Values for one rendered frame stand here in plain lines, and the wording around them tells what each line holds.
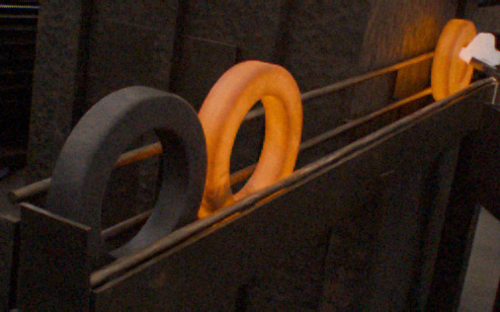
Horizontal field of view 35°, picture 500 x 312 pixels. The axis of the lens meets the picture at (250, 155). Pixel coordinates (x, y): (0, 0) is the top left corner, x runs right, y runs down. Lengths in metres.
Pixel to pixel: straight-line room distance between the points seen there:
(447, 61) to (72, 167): 0.94
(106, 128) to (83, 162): 0.03
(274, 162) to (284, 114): 0.06
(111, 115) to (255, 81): 0.21
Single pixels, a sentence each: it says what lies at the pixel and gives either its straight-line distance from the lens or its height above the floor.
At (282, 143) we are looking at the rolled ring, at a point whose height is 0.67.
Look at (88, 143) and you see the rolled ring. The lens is 0.64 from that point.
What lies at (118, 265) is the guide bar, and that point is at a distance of 0.67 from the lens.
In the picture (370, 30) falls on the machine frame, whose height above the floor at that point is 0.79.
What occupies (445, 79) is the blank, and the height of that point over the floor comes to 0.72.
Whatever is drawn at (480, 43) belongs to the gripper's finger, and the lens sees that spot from 1.50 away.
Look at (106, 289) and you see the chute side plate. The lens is 0.65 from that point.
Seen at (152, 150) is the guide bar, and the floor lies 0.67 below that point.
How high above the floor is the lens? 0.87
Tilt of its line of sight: 14 degrees down
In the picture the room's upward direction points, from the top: 8 degrees clockwise
